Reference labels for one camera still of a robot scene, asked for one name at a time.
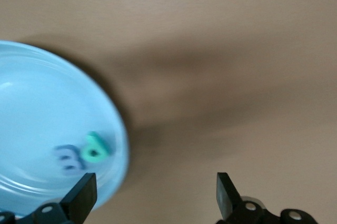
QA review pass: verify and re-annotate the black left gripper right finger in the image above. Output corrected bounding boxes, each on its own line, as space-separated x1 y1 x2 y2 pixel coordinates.
215 172 316 224

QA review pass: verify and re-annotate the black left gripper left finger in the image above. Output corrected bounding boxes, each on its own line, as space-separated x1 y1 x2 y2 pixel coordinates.
0 172 97 224

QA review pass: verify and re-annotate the periwinkle blue letter E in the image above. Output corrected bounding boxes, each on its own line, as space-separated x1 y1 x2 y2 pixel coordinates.
53 144 88 177

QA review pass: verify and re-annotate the teal letter P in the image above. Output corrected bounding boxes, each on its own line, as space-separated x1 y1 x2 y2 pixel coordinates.
81 131 112 165

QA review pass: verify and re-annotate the blue plate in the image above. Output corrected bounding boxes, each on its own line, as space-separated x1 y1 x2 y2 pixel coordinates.
0 40 131 217

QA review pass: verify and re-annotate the brown table cover sheet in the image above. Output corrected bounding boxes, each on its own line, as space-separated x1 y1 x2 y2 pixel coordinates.
0 0 337 224

